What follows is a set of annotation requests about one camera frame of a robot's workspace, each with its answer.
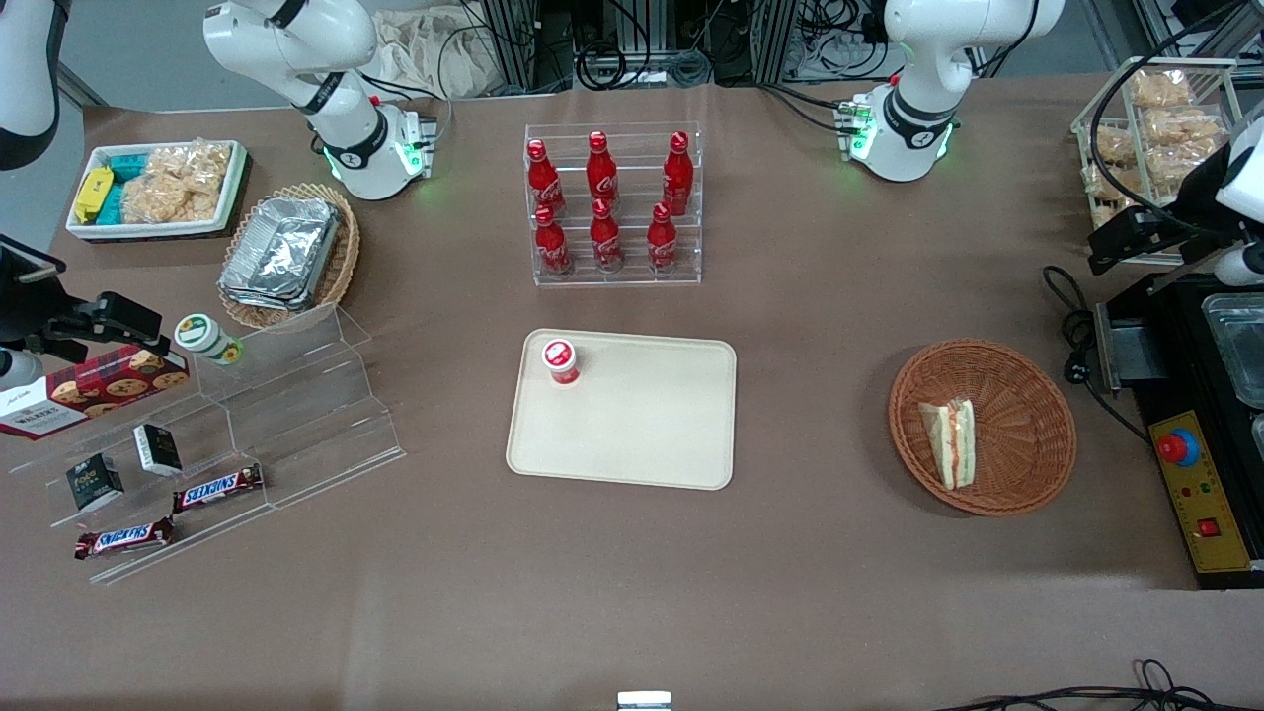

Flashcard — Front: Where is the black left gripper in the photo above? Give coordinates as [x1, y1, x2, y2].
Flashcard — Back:
[1087, 148, 1235, 277]

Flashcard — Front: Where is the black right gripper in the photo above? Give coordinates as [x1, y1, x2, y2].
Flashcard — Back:
[0, 235, 165, 366]

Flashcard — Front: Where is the brown round wicker basket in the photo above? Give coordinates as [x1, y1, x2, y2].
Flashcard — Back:
[887, 338, 1078, 518]

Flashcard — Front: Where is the light oval wicker basket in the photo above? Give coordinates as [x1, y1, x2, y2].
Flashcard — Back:
[216, 182, 361, 333]

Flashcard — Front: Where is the triangle sandwich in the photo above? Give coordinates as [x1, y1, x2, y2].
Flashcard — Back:
[917, 397, 980, 493]

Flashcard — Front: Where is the beige plastic serving tray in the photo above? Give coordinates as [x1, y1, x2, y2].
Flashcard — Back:
[505, 328, 740, 492]

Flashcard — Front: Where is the red tartan cookie box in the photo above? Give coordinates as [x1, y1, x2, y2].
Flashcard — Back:
[0, 343, 192, 441]

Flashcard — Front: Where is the clear bag of fried snacks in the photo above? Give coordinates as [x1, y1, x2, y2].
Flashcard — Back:
[1143, 106, 1227, 150]
[1128, 68, 1197, 111]
[1144, 145, 1204, 196]
[1090, 122, 1138, 166]

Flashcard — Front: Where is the green lid yogurt bottle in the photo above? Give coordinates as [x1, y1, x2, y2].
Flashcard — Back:
[174, 312, 246, 367]

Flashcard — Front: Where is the black machine with yellow panel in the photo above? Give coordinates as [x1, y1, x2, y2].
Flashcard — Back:
[1093, 265, 1264, 591]

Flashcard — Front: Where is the yellow snack packet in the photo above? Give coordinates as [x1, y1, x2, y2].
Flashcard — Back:
[74, 166, 116, 225]

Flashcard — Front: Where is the white rectangular snack bin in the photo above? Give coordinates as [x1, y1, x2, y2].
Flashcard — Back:
[65, 139, 249, 242]

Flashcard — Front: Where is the small black carton box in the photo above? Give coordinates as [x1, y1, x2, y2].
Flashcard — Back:
[132, 423, 185, 478]
[65, 452, 126, 514]

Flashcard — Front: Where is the teal snack packet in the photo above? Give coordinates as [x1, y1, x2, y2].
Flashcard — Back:
[101, 153, 152, 225]

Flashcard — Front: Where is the clear metal-rimmed container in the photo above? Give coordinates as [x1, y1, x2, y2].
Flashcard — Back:
[1199, 292, 1264, 412]

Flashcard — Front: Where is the clear bag of rice crackers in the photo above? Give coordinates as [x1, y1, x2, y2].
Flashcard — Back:
[119, 137, 234, 226]

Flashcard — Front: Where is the stack of foil containers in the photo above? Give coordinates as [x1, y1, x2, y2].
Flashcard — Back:
[218, 196, 343, 313]

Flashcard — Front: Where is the Snickers chocolate bar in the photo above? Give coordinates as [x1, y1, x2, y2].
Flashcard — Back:
[74, 515, 178, 562]
[172, 463, 266, 515]

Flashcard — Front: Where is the clear acrylic stepped shelf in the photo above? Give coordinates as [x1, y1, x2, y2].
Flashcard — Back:
[8, 303, 407, 587]

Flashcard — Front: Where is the beige cloth bag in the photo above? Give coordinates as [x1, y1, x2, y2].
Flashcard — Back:
[373, 8, 507, 102]

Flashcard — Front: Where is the red Coca-Cola bottle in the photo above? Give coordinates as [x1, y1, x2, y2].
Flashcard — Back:
[586, 130, 621, 206]
[532, 204, 575, 278]
[589, 197, 626, 275]
[525, 138, 567, 217]
[661, 130, 695, 217]
[646, 202, 681, 277]

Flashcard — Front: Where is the red lid yogurt bottle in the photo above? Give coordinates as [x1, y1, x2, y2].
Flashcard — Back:
[539, 337, 583, 388]

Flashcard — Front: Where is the clear acrylic bottle rack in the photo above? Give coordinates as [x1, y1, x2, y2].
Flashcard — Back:
[522, 121, 705, 288]

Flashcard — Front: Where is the black machine power cable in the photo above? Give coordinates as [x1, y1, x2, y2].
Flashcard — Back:
[1042, 264, 1153, 436]

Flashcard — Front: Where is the white wire snack rack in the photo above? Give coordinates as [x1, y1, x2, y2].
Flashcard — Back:
[1070, 56, 1247, 269]

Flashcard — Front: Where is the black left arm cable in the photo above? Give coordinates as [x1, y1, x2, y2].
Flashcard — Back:
[1088, 0, 1264, 238]

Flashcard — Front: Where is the aluminium frame profile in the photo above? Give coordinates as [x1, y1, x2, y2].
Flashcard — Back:
[479, 0, 542, 97]
[749, 0, 803, 82]

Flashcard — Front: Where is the black floor cable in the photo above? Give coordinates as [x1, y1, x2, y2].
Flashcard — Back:
[933, 658, 1264, 711]

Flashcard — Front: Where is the black cable bundle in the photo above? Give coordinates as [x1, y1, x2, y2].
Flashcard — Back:
[573, 0, 714, 92]

